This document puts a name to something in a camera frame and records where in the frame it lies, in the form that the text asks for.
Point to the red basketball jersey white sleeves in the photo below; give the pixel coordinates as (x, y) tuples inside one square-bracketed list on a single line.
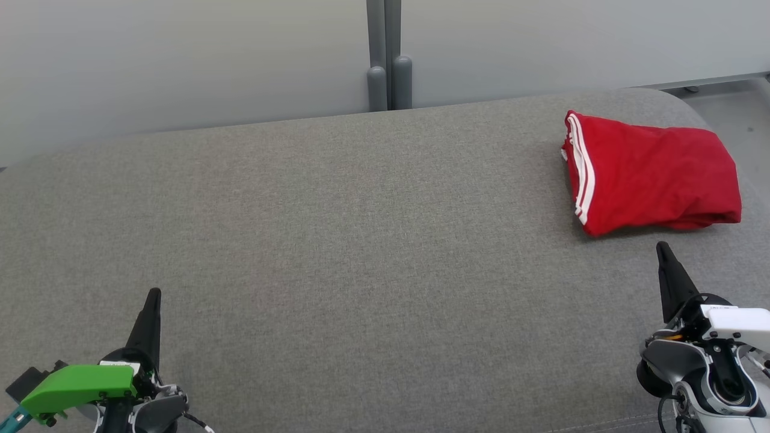
[(656, 174)]

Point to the grey partition post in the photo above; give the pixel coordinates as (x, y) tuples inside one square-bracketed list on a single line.
[(377, 60), (402, 66)]

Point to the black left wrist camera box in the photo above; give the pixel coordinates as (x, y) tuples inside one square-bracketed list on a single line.
[(27, 379)]

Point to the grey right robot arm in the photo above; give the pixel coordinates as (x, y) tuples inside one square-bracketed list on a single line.
[(710, 385)]

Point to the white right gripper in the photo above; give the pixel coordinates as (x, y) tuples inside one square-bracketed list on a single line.
[(743, 325)]

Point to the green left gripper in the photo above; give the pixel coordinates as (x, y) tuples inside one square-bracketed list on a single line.
[(84, 385)]

